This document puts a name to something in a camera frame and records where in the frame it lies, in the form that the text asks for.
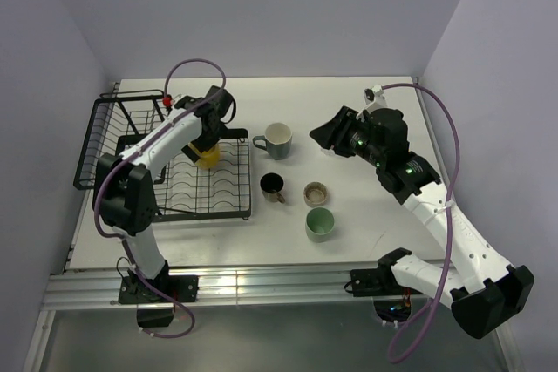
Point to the beige speckled cup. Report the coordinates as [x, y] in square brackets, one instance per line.
[315, 194]

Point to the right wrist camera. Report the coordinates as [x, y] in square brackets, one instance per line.
[374, 98]

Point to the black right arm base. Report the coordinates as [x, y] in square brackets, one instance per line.
[377, 281]

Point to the brown mug black inside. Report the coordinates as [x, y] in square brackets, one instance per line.
[272, 185]

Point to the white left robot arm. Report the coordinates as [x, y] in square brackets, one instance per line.
[124, 202]

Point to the aluminium mounting rail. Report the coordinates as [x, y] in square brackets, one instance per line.
[218, 286]

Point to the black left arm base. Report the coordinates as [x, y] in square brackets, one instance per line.
[135, 291]

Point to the grey-blue ceramic mug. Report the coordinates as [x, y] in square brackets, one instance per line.
[276, 141]

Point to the black wire dish rack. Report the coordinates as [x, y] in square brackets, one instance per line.
[183, 190]

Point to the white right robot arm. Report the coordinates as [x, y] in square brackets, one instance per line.
[487, 289]

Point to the yellow mug black handle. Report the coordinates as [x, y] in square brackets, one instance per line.
[208, 159]

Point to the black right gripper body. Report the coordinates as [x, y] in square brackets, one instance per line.
[355, 127]

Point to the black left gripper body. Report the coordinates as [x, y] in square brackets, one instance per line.
[207, 140]

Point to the black box under rail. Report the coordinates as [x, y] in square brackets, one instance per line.
[154, 317]

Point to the light green cup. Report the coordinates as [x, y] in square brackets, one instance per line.
[319, 224]

